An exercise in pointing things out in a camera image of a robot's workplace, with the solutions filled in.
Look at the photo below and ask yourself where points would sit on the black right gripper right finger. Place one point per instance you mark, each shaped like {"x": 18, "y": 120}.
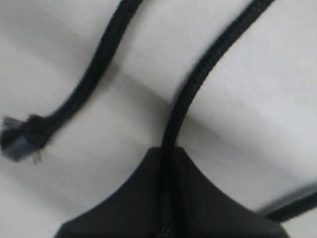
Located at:
{"x": 201, "y": 210}

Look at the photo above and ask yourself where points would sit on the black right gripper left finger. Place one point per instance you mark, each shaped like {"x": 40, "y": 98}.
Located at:
{"x": 133, "y": 211}

